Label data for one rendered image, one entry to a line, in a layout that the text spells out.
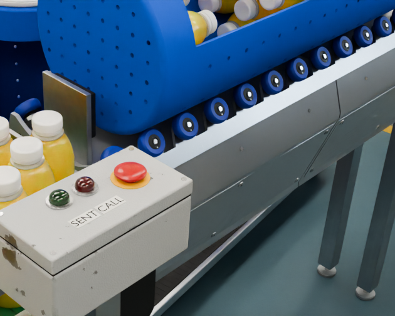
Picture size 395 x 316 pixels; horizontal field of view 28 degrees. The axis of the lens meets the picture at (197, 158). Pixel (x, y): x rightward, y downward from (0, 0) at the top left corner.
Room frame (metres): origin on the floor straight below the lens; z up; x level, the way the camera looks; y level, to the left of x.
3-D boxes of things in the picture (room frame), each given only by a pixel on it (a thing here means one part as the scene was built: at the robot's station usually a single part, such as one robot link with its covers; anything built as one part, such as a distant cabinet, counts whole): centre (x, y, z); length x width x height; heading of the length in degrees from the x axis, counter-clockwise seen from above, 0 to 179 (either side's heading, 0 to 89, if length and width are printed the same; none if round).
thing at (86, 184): (0.69, 0.12, 1.11); 0.02 x 0.02 x 0.01
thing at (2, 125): (0.84, 0.26, 1.07); 0.04 x 0.04 x 0.02
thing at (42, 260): (0.68, 0.10, 1.05); 0.20 x 0.10 x 0.10; 140
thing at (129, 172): (0.71, 0.07, 1.11); 0.04 x 0.04 x 0.01
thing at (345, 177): (1.87, -0.42, 0.31); 0.06 x 0.06 x 0.63; 50
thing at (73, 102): (1.02, 0.19, 0.99); 0.10 x 0.02 x 0.12; 50
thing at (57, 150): (0.87, 0.20, 0.98); 0.07 x 0.07 x 0.16
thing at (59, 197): (0.66, 0.14, 1.11); 0.02 x 0.02 x 0.01
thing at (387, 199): (1.78, -0.53, 0.31); 0.06 x 0.06 x 0.63; 50
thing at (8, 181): (0.73, 0.22, 1.07); 0.04 x 0.04 x 0.02
